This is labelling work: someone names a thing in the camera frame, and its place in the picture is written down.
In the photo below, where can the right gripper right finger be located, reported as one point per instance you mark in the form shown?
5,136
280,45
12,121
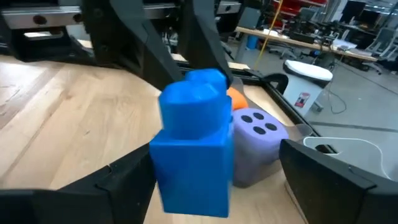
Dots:
311,186

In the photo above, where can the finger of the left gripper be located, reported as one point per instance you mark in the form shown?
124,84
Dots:
130,40
202,37

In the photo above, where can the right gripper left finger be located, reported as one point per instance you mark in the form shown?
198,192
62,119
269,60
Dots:
124,193

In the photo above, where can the purple foam die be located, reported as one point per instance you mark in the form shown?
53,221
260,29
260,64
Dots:
258,146

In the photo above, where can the orange foam die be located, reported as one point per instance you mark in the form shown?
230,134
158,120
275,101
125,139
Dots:
237,98

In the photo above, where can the large blue studded block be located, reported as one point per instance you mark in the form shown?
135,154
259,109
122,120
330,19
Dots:
192,168

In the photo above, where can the blue floor bin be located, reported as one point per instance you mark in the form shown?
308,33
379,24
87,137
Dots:
252,42

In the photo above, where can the light grey plastic bin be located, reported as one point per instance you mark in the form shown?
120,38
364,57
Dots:
357,158

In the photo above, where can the long wooden workbench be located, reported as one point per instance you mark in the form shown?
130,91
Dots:
273,36

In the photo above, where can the white pedal trash can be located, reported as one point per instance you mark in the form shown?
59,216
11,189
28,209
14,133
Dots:
306,84

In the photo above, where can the red storage shelf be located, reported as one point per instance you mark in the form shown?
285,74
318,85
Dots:
311,1

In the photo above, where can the black workbench monitor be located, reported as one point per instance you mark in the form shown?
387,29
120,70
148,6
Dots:
351,11

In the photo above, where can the grey office chair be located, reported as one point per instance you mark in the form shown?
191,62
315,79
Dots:
384,40

